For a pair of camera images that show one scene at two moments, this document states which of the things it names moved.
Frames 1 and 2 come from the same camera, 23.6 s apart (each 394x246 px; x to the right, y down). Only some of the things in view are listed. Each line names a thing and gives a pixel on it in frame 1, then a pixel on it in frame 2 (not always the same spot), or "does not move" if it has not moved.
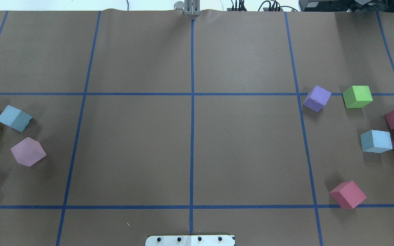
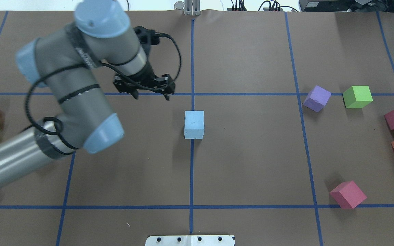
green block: [357, 96] does not move
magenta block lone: [348, 195] does not move
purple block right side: [317, 98] does not move
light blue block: [15, 118] → [194, 124]
